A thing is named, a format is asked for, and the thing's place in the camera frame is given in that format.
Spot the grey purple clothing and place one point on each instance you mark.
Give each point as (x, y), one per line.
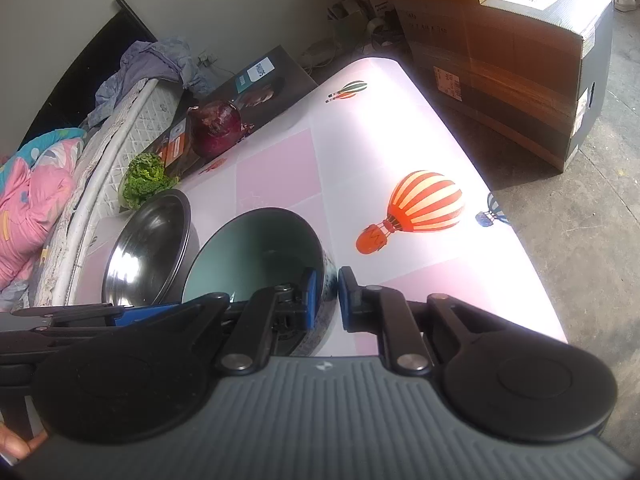
(150, 60)

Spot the white quilted mattress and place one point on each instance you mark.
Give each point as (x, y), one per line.
(130, 125)

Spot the green lettuce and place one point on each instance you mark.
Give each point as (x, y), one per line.
(145, 180)

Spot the red onion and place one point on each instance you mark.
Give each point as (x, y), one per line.
(216, 127)

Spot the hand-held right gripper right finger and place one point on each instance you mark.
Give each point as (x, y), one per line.
(345, 301)

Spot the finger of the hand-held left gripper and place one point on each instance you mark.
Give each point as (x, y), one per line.
(140, 313)

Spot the balloon print tablecloth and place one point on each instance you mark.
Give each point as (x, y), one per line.
(380, 135)

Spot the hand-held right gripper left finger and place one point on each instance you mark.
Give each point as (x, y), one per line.
(311, 296)

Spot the flat dark printed box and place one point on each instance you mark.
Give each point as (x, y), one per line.
(282, 67)

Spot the person's left hand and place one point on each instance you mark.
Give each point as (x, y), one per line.
(17, 442)

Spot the black headboard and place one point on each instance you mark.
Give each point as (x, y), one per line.
(75, 75)

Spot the teal ceramic bowl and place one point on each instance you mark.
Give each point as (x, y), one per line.
(250, 245)

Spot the large grey brown carton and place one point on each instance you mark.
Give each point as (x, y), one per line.
(520, 70)

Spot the pink printed blanket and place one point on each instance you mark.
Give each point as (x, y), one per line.
(30, 195)

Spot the small steel bowl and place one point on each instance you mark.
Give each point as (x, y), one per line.
(150, 245)

